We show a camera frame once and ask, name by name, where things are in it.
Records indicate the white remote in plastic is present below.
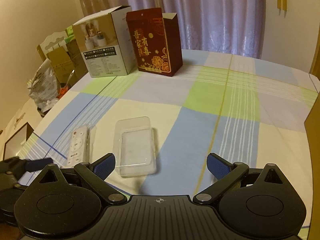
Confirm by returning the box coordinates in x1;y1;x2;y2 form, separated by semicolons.
65;125;92;168

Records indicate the clear plastic tray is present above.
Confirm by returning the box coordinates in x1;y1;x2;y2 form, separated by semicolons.
113;116;157;178

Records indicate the checkered tablecloth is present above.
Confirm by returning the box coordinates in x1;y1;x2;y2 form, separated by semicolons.
18;50;319;211

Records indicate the silver crumpled bag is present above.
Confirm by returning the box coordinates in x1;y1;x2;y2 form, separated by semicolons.
27;59;60;113

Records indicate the brown cardboard bin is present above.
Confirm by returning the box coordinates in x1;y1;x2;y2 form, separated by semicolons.
303;55;320;240

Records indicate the brown cardboard boxes stack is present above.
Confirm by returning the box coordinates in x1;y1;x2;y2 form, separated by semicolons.
37;39;88;87

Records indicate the white carved chair back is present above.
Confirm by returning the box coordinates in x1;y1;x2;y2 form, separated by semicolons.
40;31;67;56

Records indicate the white product photo box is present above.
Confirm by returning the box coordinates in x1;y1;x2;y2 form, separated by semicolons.
73;5;136;78

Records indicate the green white small box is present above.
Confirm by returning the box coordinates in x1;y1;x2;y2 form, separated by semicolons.
65;25;74;43

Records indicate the dark red gift box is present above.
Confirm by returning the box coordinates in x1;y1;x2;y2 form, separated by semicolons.
126;8;183;77

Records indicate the purple curtain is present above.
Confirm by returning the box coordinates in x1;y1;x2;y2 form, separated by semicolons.
80;0;266;58

